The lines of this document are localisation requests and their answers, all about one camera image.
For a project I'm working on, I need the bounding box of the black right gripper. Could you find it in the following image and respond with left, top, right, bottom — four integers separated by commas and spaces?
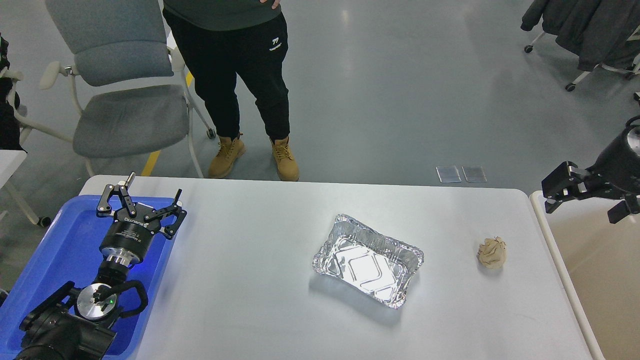
541, 161, 640, 224

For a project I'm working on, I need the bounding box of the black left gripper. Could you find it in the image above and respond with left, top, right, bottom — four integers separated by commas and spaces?
96, 172, 188, 262

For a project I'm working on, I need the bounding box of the aluminium foil tray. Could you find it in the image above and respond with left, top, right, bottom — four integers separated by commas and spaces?
311, 214, 425, 309

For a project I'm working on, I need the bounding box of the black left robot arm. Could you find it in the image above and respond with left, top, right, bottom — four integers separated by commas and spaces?
1, 173, 187, 360

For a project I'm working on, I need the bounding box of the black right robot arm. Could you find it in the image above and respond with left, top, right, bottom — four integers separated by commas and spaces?
541, 116, 640, 224

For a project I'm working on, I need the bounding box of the blue plastic tray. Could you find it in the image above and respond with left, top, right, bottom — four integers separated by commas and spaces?
0, 194, 174, 360

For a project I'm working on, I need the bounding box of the white plastic bin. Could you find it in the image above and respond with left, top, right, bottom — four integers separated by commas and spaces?
530, 191, 640, 360

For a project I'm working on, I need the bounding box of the right floor plate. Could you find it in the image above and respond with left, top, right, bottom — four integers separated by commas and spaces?
462, 165, 488, 183

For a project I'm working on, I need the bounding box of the floor plate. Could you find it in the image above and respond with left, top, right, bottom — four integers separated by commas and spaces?
436, 165, 462, 183
462, 165, 488, 183

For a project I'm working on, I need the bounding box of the crumpled beige paper ball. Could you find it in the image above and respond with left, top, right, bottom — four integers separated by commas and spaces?
477, 236, 508, 270

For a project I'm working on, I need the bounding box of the left floor plate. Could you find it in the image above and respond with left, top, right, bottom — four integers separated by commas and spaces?
436, 165, 462, 183

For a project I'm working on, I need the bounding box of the left tan boot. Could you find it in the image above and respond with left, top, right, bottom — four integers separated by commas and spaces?
208, 134, 246, 179

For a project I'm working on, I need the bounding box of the tan boot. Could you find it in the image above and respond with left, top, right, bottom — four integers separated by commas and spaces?
208, 134, 246, 179
271, 136, 300, 182

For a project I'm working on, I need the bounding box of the grey office chair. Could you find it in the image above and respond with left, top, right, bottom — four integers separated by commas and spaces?
39, 0, 204, 177

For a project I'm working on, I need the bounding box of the white chair at left edge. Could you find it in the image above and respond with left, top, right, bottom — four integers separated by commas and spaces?
0, 38, 73, 152

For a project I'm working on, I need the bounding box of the right tan boot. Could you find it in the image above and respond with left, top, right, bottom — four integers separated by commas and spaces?
271, 136, 300, 182

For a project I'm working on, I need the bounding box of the chair with dark jackets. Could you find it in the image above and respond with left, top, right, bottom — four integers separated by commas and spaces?
520, 0, 640, 92

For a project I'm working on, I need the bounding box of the person in black trousers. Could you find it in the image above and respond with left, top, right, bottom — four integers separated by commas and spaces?
162, 0, 290, 141

